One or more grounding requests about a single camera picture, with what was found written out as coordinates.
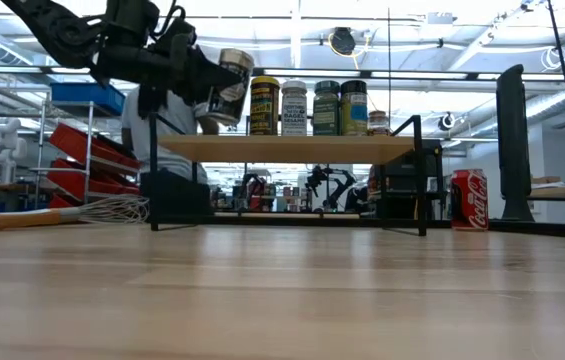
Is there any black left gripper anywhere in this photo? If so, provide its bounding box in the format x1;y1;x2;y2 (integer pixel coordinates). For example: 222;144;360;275
94;44;243;119

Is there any tan lid furikake jar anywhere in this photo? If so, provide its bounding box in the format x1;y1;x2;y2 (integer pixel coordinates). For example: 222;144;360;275
193;47;256;128

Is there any yellow lid chili onion jar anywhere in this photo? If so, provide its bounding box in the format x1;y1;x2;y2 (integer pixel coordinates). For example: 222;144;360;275
249;75;282;137

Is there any white lid bagel seasoning jar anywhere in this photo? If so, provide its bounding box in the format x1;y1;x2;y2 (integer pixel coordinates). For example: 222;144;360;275
280;79;309;138

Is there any green lid oregano jar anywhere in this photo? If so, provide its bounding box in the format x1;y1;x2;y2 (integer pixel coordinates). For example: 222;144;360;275
312;79;342;138

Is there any black lid spice jar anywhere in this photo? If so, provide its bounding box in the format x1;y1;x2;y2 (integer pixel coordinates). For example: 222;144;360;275
339;79;369;138

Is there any small glass spice jar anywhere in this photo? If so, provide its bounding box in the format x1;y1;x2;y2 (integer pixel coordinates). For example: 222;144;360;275
367;109;392;137

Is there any person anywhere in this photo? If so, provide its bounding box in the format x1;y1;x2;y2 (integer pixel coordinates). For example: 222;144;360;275
120;85;214;226

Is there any blue plastic bin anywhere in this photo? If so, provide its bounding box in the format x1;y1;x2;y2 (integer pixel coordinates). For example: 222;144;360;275
50;82;128;118

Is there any red plastic bin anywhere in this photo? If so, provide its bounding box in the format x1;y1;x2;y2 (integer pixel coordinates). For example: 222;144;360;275
45;158;144;202
48;193;77;210
48;123;145;172

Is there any silver metal rack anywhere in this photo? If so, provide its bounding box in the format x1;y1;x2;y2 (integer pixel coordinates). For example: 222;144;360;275
31;99;147;211

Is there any black cart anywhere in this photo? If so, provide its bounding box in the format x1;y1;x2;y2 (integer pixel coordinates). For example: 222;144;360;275
369;138;444;222

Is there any red Coca-Cola can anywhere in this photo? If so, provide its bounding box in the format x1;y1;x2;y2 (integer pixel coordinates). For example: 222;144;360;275
450;168;490;232

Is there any black upright panel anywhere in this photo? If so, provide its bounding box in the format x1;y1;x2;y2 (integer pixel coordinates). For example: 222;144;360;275
495;63;536;223

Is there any wooden side table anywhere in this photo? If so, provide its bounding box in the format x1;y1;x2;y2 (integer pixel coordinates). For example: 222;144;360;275
526;175;565;225

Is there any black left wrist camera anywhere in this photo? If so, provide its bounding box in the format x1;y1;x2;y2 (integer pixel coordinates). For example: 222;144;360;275
160;18;199;64

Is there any wooden shelf black metal frame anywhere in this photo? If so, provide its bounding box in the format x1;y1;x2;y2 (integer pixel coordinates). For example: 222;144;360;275
147;112;428;239

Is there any black ceiling cable reel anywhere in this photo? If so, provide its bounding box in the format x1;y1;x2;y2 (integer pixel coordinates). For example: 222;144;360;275
437;111;458;133
329;26;358;57

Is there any wire whisk wooden handle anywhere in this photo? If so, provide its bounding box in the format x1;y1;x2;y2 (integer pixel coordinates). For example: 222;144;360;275
0;194;151;233

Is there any black aluminium table frame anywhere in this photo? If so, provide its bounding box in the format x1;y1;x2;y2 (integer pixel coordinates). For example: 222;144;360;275
0;208;565;242

